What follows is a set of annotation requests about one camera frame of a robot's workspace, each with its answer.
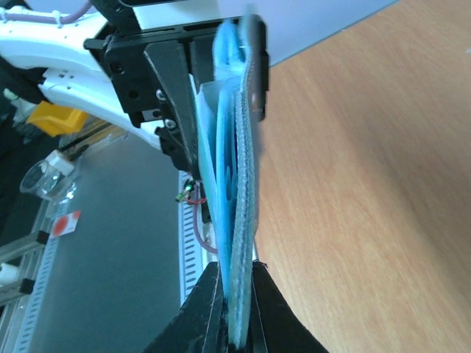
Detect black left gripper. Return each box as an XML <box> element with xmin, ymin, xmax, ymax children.
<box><xmin>84</xmin><ymin>14</ymin><xmax>269</xmax><ymax>173</ymax></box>

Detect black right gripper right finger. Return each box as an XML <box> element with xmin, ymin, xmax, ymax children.
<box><xmin>249</xmin><ymin>260</ymin><xmax>327</xmax><ymax>353</ymax></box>

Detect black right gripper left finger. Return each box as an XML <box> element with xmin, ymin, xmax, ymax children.
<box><xmin>144</xmin><ymin>262</ymin><xmax>224</xmax><ymax>353</ymax></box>

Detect teal card holder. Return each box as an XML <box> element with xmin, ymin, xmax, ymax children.
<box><xmin>192</xmin><ymin>13</ymin><xmax>260</xmax><ymax>350</ymax></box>

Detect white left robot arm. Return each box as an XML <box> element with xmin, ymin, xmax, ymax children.
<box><xmin>1</xmin><ymin>1</ymin><xmax>269</xmax><ymax>177</ymax></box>

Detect grey slotted cable duct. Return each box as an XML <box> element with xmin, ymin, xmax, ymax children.
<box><xmin>178</xmin><ymin>172</ymin><xmax>205</xmax><ymax>313</ymax></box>

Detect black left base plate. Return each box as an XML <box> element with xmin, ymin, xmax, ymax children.
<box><xmin>199</xmin><ymin>184</ymin><xmax>211</xmax><ymax>224</ymax></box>

